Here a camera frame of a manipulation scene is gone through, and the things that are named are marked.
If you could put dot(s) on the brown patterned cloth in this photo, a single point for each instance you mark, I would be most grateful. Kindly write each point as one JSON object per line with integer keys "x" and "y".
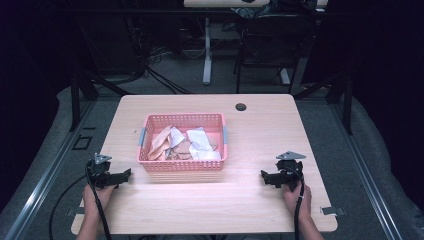
{"x": 181, "y": 150}

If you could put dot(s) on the person's right hand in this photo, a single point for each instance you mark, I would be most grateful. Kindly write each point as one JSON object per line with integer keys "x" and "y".
{"x": 300, "y": 201}

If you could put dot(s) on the pink plastic perforated basket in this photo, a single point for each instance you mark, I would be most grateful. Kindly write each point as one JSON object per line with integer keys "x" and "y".
{"x": 182, "y": 165}

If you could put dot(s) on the aluminium floor rail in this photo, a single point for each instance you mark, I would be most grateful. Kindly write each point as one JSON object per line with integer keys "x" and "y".
{"x": 43, "y": 180}
{"x": 363, "y": 166}

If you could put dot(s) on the white desk leg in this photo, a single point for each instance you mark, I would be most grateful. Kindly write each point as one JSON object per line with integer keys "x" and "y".
{"x": 207, "y": 50}

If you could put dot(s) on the grey metal table bracket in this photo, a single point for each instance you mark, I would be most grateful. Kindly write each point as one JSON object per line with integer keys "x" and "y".
{"x": 332, "y": 210}
{"x": 75, "y": 211}

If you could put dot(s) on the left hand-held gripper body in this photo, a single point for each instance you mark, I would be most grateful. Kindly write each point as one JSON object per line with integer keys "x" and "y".
{"x": 100, "y": 168}

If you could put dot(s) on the black metal frame stand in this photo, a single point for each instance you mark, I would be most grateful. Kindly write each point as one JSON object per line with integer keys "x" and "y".
{"x": 83, "y": 86}
{"x": 338, "y": 96}

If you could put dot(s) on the person's left hand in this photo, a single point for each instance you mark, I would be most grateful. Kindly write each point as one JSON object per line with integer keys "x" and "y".
{"x": 96, "y": 199}

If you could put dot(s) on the black office chair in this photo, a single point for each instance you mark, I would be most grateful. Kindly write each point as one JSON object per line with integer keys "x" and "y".
{"x": 271, "y": 40}

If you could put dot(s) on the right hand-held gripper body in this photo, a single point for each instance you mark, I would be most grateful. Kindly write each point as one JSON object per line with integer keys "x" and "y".
{"x": 289, "y": 170}

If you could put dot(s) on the small white grey cloth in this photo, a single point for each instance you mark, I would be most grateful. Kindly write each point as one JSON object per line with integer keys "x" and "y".
{"x": 176, "y": 136}

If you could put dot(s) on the dark round table grommet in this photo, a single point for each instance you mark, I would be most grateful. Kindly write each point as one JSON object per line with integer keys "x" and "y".
{"x": 240, "y": 107}

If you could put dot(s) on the beige sock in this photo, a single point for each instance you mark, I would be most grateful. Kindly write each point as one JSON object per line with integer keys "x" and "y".
{"x": 159, "y": 143}

